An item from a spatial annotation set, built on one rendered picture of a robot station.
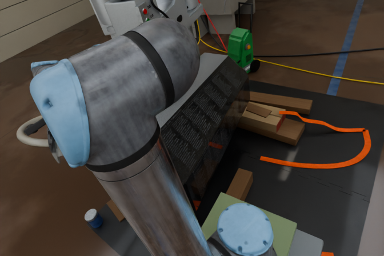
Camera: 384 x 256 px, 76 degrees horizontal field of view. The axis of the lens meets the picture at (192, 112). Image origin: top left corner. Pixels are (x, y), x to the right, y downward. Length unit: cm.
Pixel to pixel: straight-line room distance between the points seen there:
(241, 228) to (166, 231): 34
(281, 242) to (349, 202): 123
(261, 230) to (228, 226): 9
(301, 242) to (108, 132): 90
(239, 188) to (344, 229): 72
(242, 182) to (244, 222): 131
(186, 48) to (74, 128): 17
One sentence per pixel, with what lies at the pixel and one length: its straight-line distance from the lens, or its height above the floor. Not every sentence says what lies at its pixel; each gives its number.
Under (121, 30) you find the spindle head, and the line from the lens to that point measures 156.
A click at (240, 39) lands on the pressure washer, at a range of 324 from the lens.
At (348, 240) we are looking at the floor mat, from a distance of 206.
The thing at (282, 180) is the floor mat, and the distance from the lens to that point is 222.
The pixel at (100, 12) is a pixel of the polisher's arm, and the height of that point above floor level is 136.
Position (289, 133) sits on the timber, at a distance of 246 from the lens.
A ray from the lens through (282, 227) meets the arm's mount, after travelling 106.
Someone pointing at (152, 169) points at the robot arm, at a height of 158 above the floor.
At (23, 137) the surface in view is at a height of 129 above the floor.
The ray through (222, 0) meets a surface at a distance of 443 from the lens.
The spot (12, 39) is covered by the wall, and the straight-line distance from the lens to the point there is 773.
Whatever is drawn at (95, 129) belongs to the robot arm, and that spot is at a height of 168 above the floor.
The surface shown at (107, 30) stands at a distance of 239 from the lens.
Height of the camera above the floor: 183
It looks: 38 degrees down
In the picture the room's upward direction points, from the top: 15 degrees counter-clockwise
